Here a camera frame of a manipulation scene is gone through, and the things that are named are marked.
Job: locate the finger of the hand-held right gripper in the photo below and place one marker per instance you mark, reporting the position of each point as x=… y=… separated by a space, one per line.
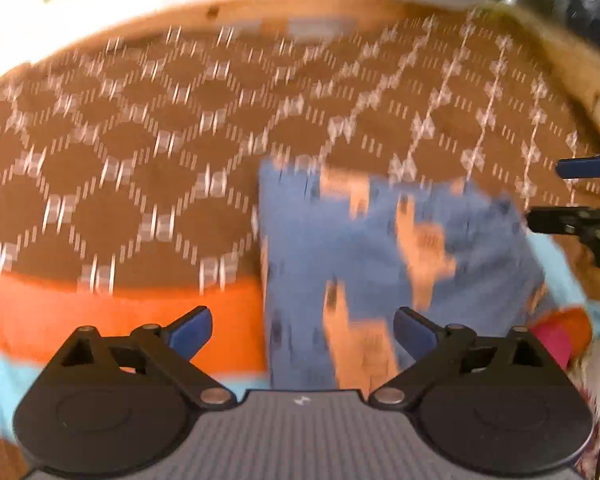
x=555 y=220
x=582 y=167

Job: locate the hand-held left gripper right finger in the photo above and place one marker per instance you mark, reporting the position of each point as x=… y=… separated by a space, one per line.
x=415 y=332

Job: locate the orange and light blue sheet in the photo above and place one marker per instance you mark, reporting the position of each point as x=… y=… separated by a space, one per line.
x=120 y=317

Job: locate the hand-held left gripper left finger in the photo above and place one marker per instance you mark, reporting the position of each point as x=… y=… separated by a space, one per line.
x=192 y=332

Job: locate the blue printed pants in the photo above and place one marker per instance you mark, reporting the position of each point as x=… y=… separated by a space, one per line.
x=380 y=260

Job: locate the brown patterned blanket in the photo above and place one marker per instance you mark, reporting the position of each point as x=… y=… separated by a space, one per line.
x=155 y=160

